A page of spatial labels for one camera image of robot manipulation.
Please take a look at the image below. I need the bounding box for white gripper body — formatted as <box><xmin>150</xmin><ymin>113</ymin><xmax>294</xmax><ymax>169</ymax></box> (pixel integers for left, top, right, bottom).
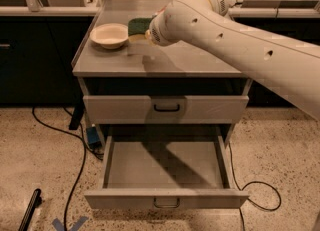
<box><xmin>149</xmin><ymin>14</ymin><xmax>173</xmax><ymax>46</ymax></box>

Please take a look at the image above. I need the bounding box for green and yellow sponge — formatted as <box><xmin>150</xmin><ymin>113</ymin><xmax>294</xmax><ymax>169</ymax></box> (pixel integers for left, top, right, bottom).
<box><xmin>128</xmin><ymin>18</ymin><xmax>152</xmax><ymax>42</ymax></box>

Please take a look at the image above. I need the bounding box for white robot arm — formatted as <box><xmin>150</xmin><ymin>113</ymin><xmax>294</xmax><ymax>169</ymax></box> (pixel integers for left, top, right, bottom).
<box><xmin>149</xmin><ymin>0</ymin><xmax>320</xmax><ymax>119</ymax></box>

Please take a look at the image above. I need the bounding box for grey drawer cabinet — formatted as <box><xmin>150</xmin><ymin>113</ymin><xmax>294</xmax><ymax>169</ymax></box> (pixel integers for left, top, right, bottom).
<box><xmin>71</xmin><ymin>0</ymin><xmax>263</xmax><ymax>149</ymax></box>

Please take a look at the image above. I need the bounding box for grey upper drawer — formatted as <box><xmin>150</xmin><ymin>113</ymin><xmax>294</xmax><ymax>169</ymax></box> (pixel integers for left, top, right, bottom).
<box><xmin>83</xmin><ymin>95</ymin><xmax>249</xmax><ymax>124</ymax></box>

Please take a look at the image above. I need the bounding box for black counter cabinet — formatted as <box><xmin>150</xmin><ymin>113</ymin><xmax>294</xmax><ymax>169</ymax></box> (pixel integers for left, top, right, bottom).
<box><xmin>0</xmin><ymin>15</ymin><xmax>320</xmax><ymax>107</ymax></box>

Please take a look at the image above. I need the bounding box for grey open middle drawer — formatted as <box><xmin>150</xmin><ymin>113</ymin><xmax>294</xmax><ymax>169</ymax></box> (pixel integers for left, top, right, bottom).
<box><xmin>85</xmin><ymin>136</ymin><xmax>248</xmax><ymax>210</ymax></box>

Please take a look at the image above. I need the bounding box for red soda can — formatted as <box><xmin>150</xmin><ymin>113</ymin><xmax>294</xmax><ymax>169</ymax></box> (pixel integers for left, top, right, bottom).
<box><xmin>155</xmin><ymin>6</ymin><xmax>166</xmax><ymax>16</ymax></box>

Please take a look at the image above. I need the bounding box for white bowl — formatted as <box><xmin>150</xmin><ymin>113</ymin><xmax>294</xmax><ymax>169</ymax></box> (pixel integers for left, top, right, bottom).
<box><xmin>89</xmin><ymin>23</ymin><xmax>128</xmax><ymax>49</ymax></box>

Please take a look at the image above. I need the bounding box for blue power adapter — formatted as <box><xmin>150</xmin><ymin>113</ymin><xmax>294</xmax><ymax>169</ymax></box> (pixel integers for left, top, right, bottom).
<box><xmin>86</xmin><ymin>127</ymin><xmax>101</xmax><ymax>149</ymax></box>

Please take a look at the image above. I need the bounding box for black bar on floor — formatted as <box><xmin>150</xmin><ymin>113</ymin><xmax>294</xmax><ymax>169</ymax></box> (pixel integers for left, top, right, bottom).
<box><xmin>18</xmin><ymin>188</ymin><xmax>42</xmax><ymax>231</ymax></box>

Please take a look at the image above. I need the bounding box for blue tape cross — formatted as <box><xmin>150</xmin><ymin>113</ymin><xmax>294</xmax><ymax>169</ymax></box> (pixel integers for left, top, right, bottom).
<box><xmin>51</xmin><ymin>215</ymin><xmax>90</xmax><ymax>231</ymax></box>

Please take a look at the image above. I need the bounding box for black floor cable left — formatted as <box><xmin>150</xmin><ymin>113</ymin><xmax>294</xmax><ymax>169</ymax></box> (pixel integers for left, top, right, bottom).
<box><xmin>31</xmin><ymin>107</ymin><xmax>105</xmax><ymax>231</ymax></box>

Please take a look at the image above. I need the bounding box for black floor cable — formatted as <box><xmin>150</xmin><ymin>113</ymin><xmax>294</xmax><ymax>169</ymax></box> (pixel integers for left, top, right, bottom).
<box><xmin>31</xmin><ymin>107</ymin><xmax>105</xmax><ymax>231</ymax></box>
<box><xmin>227</xmin><ymin>141</ymin><xmax>283</xmax><ymax>231</ymax></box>

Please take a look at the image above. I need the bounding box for black floor cable right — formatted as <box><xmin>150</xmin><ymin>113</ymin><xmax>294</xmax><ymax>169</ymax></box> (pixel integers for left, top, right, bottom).
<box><xmin>227</xmin><ymin>141</ymin><xmax>283</xmax><ymax>231</ymax></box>

